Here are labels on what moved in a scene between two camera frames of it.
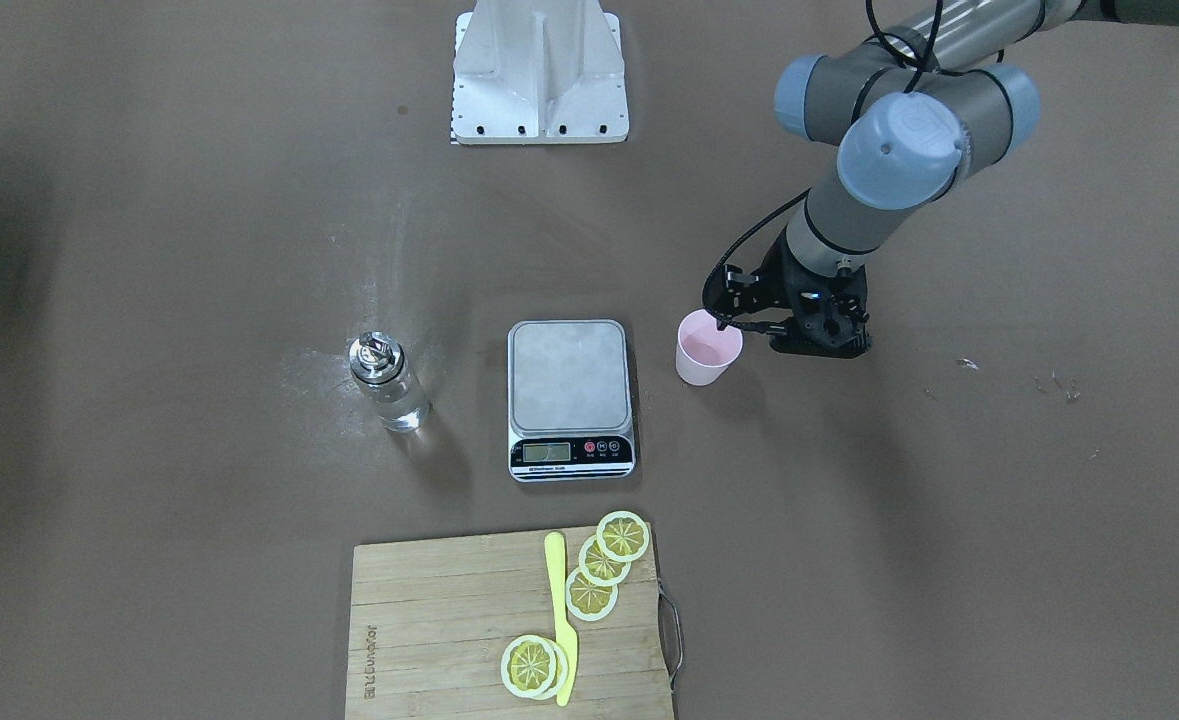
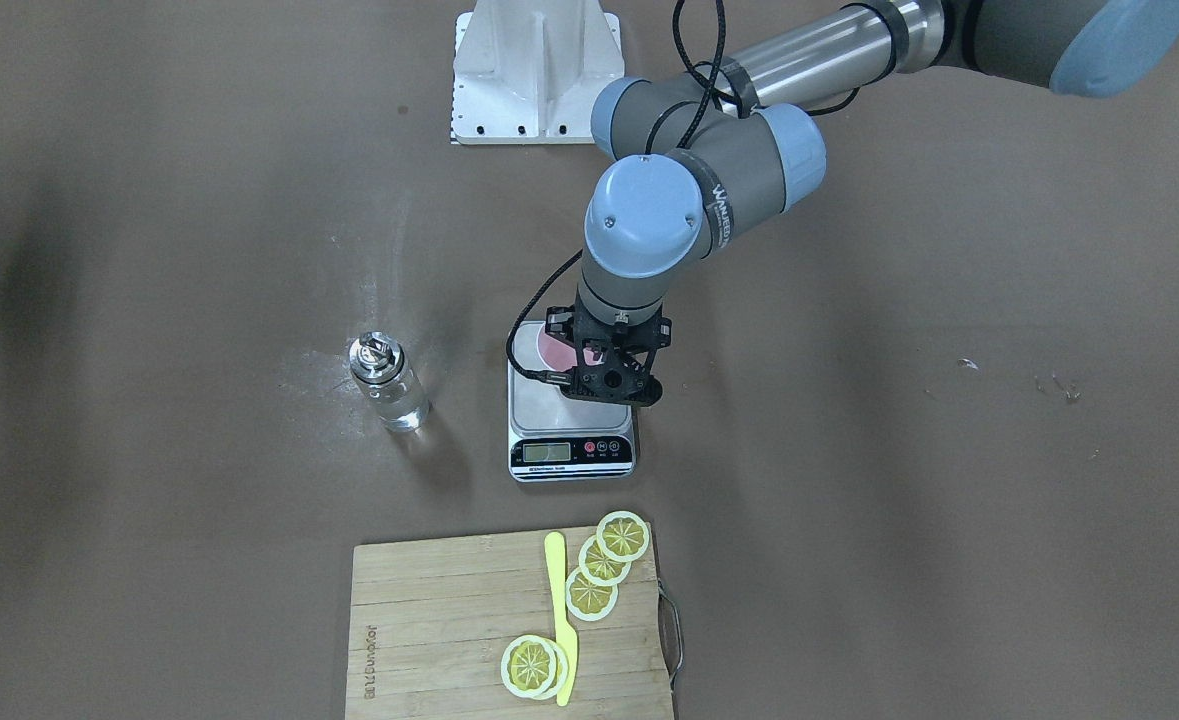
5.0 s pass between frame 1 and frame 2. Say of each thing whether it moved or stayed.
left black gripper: moved
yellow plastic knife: stayed
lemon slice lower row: stayed
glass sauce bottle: stayed
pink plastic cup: moved
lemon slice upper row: stayed
